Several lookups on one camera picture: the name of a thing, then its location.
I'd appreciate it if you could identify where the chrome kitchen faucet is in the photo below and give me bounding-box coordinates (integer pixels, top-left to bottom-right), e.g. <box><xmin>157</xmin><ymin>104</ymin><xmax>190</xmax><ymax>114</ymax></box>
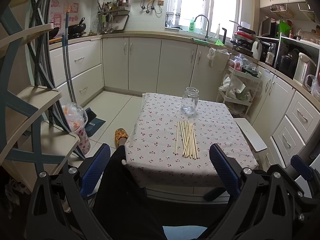
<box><xmin>194</xmin><ymin>14</ymin><xmax>210</xmax><ymax>41</ymax></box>

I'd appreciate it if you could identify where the white stool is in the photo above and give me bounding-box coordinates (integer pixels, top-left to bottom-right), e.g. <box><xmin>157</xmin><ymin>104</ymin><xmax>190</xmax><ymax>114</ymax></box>
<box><xmin>234</xmin><ymin>118</ymin><xmax>267</xmax><ymax>153</ymax></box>

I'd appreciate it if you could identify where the yellow patterned slipper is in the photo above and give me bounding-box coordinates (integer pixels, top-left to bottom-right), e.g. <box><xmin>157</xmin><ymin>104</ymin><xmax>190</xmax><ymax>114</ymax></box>
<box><xmin>114</xmin><ymin>128</ymin><xmax>129</xmax><ymax>148</ymax></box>

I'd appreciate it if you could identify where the teal dustpan with brush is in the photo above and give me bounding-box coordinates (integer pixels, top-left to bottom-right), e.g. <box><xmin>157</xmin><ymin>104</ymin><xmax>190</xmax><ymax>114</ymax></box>
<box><xmin>85</xmin><ymin>107</ymin><xmax>105</xmax><ymax>137</ymax></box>

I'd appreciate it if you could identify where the cherry print tablecloth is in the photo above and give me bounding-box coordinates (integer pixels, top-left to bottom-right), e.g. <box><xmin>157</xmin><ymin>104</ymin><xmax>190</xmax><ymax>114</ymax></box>
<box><xmin>125</xmin><ymin>93</ymin><xmax>258</xmax><ymax>187</ymax></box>

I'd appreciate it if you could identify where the wooden teal shelf rack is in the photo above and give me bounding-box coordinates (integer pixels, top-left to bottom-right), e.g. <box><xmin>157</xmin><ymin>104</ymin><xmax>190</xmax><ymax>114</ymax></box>
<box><xmin>1</xmin><ymin>0</ymin><xmax>81</xmax><ymax>182</ymax></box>

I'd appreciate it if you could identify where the clear glass jar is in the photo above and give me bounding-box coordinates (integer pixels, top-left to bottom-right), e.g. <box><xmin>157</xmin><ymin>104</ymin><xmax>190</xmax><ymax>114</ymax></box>
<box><xmin>181</xmin><ymin>87</ymin><xmax>199</xmax><ymax>116</ymax></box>

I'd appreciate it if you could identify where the white rolling storage cart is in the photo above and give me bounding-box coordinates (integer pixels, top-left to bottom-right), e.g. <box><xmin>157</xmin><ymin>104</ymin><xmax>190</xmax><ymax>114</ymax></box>
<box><xmin>216</xmin><ymin>66</ymin><xmax>262</xmax><ymax>117</ymax></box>

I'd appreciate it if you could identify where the white electric kettle pot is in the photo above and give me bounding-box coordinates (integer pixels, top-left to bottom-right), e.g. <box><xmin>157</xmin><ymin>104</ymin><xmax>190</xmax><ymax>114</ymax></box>
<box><xmin>293</xmin><ymin>53</ymin><xmax>317</xmax><ymax>85</ymax></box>

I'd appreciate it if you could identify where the white jug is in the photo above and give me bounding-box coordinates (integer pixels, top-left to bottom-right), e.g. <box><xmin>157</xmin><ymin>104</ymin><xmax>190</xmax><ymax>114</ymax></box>
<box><xmin>252</xmin><ymin>40</ymin><xmax>263</xmax><ymax>61</ymax></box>

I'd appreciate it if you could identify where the black wok on stove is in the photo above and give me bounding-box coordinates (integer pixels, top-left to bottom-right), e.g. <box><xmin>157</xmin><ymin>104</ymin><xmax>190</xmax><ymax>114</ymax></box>
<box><xmin>68</xmin><ymin>17</ymin><xmax>86</xmax><ymax>36</ymax></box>

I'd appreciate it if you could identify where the green dish soap bottle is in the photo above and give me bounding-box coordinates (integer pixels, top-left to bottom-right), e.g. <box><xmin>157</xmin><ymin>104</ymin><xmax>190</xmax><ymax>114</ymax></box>
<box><xmin>188</xmin><ymin>18</ymin><xmax>195</xmax><ymax>33</ymax></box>

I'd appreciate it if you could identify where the mop handle blue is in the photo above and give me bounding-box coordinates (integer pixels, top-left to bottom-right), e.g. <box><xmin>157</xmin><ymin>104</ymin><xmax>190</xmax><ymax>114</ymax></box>
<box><xmin>62</xmin><ymin>7</ymin><xmax>76</xmax><ymax>103</ymax></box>

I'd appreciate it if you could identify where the wall utensil rack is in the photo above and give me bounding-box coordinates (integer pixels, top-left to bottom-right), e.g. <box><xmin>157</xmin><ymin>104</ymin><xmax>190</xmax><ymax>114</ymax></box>
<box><xmin>97</xmin><ymin>0</ymin><xmax>131</xmax><ymax>34</ymax></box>

